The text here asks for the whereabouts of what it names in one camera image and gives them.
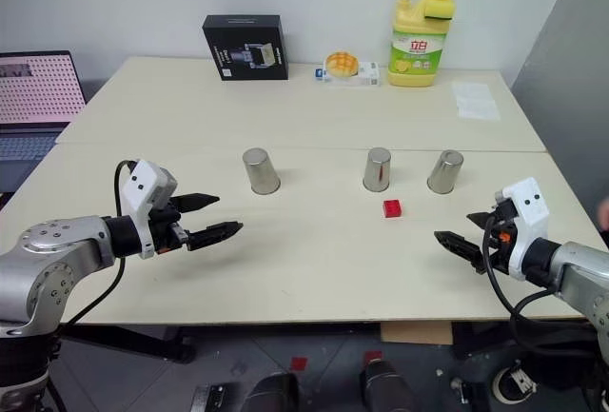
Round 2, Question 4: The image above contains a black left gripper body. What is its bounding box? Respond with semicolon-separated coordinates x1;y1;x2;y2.
147;205;191;255

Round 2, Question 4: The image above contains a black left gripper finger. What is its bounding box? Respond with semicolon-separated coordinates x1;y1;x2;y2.
187;220;246;252
169;192;222;214

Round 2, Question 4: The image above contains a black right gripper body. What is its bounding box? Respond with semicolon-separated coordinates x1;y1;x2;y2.
483;202;520;275

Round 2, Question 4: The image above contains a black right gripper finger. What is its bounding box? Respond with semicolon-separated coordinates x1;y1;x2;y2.
465;210;499;231
433;229;487;275

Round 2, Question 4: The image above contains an upturned steel cup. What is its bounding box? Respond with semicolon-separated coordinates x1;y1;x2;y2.
362;146;393;192
425;148;465;195
242;147;282;195

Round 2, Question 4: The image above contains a clear plastic bag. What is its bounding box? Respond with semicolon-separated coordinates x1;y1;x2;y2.
450;80;502;122

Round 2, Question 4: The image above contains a black and white sneaker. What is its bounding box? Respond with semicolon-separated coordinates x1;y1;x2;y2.
493;363;540;404

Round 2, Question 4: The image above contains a dark rounded shape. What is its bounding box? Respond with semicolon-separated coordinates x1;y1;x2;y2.
248;371;302;412
358;358;416;412

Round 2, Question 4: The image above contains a black product box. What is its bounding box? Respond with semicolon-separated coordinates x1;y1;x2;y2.
201;13;290;83

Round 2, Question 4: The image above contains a grey floor power strip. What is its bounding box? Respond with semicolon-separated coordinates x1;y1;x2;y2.
191;383;226;412

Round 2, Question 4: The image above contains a yellow dish soap pump bottle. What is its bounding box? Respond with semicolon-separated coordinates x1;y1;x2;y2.
386;0;451;88

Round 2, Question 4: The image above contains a white and blue small box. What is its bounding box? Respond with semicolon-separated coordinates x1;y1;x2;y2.
313;60;381;88

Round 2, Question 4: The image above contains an open grey laptop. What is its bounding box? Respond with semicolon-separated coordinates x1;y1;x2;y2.
0;50;88;194

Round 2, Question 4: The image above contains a black robot torso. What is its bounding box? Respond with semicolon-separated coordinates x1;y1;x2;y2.
0;320;64;412

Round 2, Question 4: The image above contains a golden bread bun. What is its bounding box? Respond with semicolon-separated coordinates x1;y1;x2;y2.
324;50;362;81

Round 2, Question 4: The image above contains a yellow and black sponge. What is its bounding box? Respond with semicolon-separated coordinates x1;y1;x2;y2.
418;0;457;22

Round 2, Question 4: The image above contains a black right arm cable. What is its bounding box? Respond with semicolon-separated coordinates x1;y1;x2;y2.
481;219;563;351

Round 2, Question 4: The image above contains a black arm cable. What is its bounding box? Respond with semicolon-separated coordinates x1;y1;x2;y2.
65;159;136;326
481;219;563;351

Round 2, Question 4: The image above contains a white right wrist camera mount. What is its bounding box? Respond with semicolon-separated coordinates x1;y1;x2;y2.
493;176;551;283

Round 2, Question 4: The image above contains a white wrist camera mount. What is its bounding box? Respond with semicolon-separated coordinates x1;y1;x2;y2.
493;176;551;283
121;158;180;261

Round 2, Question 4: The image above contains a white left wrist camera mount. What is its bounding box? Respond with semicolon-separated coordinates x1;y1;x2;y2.
121;158;180;261

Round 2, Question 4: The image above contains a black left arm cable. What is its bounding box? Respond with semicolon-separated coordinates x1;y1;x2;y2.
65;159;136;326

